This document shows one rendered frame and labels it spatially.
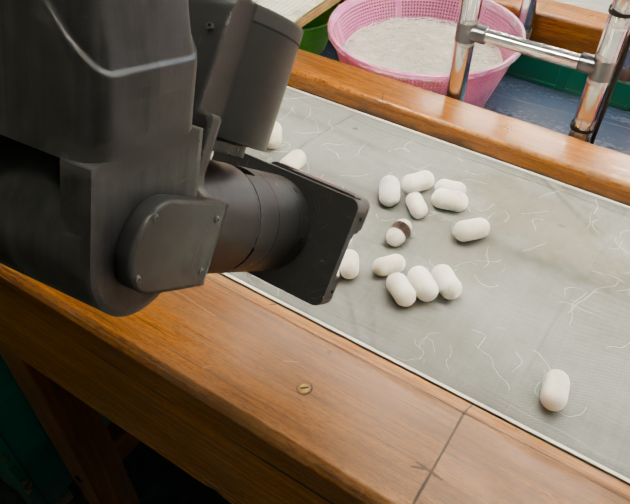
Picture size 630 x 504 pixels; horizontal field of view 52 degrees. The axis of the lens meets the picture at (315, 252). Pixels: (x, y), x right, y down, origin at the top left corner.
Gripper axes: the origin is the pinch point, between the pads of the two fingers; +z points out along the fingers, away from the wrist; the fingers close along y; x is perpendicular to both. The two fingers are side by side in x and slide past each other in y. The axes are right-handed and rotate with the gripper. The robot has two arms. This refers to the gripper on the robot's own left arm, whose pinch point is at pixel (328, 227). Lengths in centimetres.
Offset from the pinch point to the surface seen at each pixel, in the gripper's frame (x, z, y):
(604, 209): -9.2, 29.3, -15.2
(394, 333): 7.2, 9.6, -5.0
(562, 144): -14.2, 31.4, -8.6
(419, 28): -26, 51, 19
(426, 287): 2.9, 11.8, -5.5
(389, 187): -3.6, 19.2, 3.5
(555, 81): -25, 57, -1
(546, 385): 5.4, 9.1, -17.5
